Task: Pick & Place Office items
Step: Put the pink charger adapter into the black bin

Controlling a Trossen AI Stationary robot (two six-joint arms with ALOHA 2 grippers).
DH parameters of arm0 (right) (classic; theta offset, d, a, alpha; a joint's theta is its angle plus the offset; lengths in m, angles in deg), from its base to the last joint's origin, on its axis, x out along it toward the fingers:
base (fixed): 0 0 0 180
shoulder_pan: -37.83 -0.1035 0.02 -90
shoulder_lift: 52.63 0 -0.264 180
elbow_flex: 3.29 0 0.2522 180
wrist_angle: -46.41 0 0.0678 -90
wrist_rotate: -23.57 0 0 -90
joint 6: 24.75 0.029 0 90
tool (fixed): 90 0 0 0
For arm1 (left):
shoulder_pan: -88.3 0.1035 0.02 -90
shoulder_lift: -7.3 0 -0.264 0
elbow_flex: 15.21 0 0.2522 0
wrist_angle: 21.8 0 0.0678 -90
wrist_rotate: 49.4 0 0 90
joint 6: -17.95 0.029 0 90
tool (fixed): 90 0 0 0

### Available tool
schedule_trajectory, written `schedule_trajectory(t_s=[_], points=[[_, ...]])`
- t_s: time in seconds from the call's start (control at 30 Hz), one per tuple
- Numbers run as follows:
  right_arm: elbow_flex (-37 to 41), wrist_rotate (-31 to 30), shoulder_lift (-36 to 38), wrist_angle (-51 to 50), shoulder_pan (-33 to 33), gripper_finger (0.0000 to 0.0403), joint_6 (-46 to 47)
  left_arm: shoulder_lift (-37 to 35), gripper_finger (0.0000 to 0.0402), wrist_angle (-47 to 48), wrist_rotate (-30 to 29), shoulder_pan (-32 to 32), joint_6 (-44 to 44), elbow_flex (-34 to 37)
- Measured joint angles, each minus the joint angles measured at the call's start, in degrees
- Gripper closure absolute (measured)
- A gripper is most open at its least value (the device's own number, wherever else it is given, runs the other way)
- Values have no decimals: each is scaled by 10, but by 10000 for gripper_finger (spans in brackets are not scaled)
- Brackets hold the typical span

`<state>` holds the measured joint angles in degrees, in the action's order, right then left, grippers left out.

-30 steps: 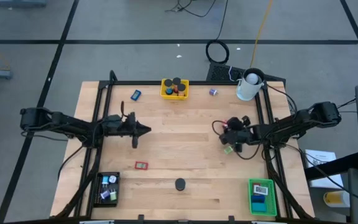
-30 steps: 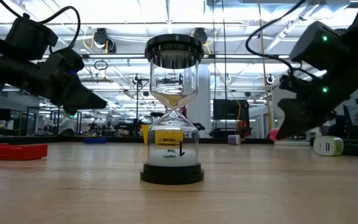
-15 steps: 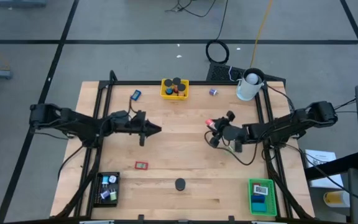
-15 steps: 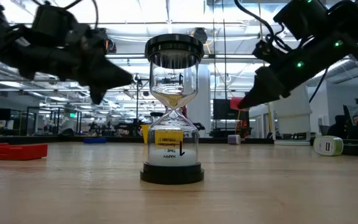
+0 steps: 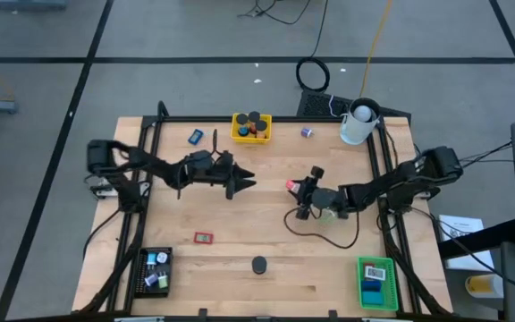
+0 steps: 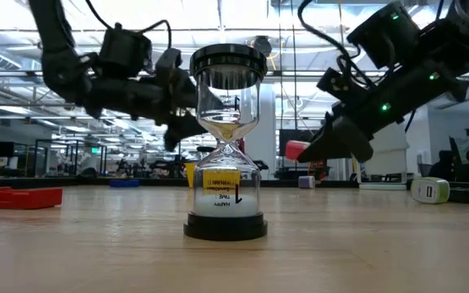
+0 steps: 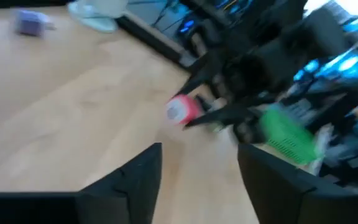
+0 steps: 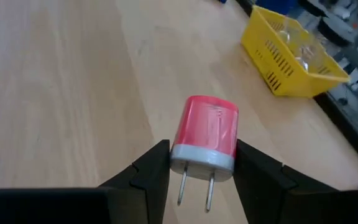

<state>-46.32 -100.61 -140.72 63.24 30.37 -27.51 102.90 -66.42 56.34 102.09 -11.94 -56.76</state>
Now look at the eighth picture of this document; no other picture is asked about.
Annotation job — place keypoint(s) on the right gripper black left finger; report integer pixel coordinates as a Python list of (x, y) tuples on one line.
[(120, 202)]

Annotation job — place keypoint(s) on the blue digital timer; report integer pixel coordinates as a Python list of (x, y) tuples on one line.
[(222, 1)]

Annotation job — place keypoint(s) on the yellow plastic basket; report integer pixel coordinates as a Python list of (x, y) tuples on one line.
[(275, 71)]

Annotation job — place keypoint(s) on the pink USB wall charger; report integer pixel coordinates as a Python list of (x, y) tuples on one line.
[(207, 124)]

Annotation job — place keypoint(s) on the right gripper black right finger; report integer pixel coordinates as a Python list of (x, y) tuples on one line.
[(291, 202)]

